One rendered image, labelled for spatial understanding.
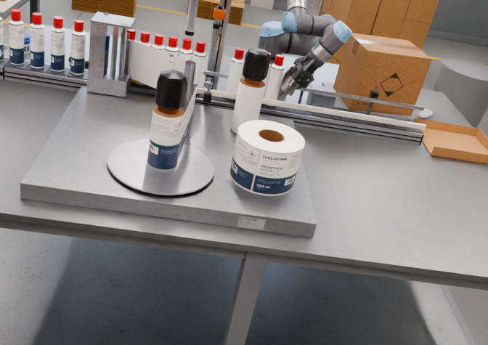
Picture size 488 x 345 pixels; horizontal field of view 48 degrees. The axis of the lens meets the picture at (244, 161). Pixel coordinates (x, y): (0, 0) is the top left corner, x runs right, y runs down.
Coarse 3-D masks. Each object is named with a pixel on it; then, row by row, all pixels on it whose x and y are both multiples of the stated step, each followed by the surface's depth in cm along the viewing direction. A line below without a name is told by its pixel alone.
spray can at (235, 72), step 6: (240, 48) 205; (240, 54) 204; (234, 60) 205; (240, 60) 205; (234, 66) 206; (240, 66) 206; (234, 72) 207; (240, 72) 207; (228, 78) 210; (234, 78) 208; (228, 84) 210; (234, 84) 209; (228, 90) 211; (234, 90) 210
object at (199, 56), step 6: (198, 42) 202; (204, 42) 203; (198, 48) 203; (204, 48) 204; (192, 54) 205; (198, 54) 203; (204, 54) 204; (192, 60) 205; (198, 60) 204; (204, 60) 205; (198, 66) 205; (204, 66) 207; (198, 72) 206; (198, 78) 208; (198, 84) 209
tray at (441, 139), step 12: (420, 120) 235; (432, 132) 234; (444, 132) 237; (456, 132) 239; (468, 132) 239; (480, 132) 237; (432, 144) 223; (444, 144) 226; (456, 144) 228; (468, 144) 231; (480, 144) 233; (444, 156) 215; (456, 156) 215; (468, 156) 215; (480, 156) 216
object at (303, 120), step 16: (48, 64) 211; (16, 80) 203; (32, 80) 204; (48, 80) 204; (64, 80) 204; (80, 80) 204; (272, 112) 212; (320, 128) 216; (336, 128) 217; (352, 128) 216; (368, 128) 217; (384, 128) 217; (416, 144) 221
